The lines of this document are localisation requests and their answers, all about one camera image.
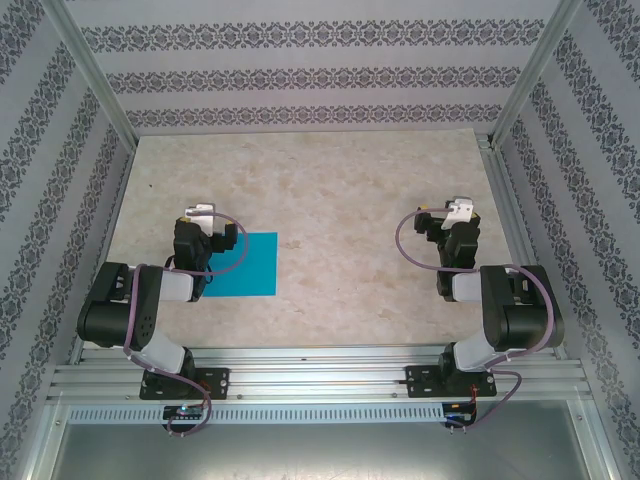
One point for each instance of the blue paper sheet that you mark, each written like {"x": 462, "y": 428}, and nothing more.
{"x": 260, "y": 270}

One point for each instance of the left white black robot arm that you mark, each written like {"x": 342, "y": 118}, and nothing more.
{"x": 115, "y": 310}

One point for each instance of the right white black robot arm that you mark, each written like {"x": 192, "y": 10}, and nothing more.
{"x": 525, "y": 320}

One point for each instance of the grey metal sheet tray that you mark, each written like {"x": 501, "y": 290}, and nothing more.
{"x": 320, "y": 450}

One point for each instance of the left small circuit board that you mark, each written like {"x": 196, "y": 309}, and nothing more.
{"x": 182, "y": 411}

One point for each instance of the small circuit board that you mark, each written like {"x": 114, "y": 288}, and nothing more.
{"x": 457, "y": 412}
{"x": 182, "y": 411}

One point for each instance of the right small circuit board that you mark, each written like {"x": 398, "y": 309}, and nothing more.
{"x": 457, "y": 412}

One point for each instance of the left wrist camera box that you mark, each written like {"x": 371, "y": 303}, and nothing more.
{"x": 200, "y": 214}

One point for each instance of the right aluminium side rail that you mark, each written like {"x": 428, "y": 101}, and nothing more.
{"x": 501, "y": 190}

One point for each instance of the aluminium side rail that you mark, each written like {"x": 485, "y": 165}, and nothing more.
{"x": 121, "y": 185}
{"x": 501, "y": 190}

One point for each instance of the left aluminium side rail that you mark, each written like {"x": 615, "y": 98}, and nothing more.
{"x": 121, "y": 185}

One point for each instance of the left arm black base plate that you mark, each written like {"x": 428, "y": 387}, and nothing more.
{"x": 217, "y": 380}

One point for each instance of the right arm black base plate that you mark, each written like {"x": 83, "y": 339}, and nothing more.
{"x": 417, "y": 380}

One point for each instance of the right aluminium frame post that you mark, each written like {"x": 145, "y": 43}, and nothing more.
{"x": 537, "y": 75}

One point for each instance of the aluminium frame post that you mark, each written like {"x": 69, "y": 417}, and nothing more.
{"x": 537, "y": 75}
{"x": 95, "y": 75}

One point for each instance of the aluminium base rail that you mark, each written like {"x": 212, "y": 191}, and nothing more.
{"x": 320, "y": 375}

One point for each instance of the left aluminium frame post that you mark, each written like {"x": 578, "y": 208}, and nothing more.
{"x": 95, "y": 75}

